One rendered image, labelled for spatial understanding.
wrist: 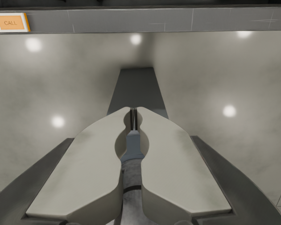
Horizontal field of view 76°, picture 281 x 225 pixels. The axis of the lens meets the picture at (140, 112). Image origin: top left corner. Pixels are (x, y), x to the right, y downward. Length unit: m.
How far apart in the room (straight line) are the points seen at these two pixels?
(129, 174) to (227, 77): 1.18
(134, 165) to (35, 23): 0.41
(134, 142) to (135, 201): 0.19
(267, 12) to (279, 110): 1.51
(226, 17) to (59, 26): 0.31
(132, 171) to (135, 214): 0.13
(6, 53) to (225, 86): 1.62
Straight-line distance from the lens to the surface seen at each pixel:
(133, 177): 0.53
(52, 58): 1.47
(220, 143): 1.84
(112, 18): 0.37
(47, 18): 0.40
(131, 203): 0.48
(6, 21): 0.42
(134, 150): 0.57
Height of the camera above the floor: 1.32
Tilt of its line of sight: 62 degrees down
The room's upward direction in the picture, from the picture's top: 178 degrees clockwise
